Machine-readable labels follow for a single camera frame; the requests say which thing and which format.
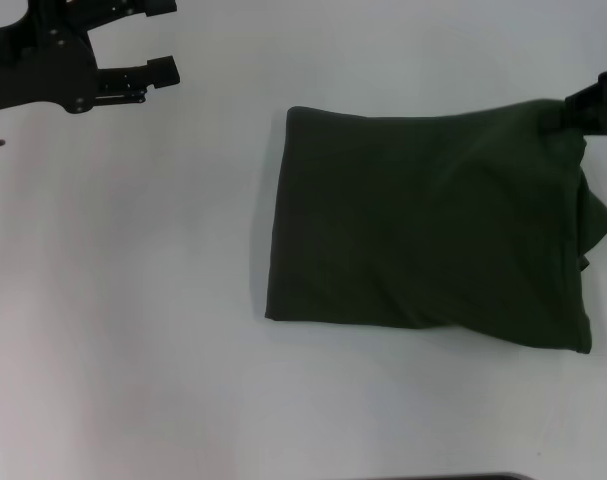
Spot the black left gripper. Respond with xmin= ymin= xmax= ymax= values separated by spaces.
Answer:
xmin=0 ymin=0 xmax=182 ymax=116

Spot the dark green FREE t-shirt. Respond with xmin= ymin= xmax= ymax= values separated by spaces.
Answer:
xmin=263 ymin=98 xmax=607 ymax=357

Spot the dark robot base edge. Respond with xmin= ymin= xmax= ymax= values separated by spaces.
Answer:
xmin=422 ymin=471 xmax=607 ymax=480

